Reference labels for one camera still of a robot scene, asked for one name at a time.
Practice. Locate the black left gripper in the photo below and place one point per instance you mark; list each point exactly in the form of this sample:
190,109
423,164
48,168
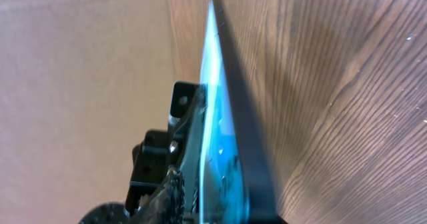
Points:
176,149

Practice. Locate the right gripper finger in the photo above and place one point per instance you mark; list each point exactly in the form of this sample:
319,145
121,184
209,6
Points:
165,206

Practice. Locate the blue Samsung Galaxy smartphone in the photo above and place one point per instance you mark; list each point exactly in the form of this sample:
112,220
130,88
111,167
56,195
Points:
236,184

